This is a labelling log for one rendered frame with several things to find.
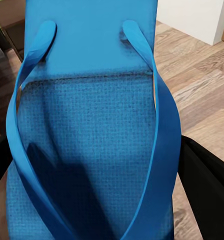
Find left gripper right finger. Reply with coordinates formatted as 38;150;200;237
177;135;224;240

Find sandal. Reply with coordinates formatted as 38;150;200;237
6;0;182;240

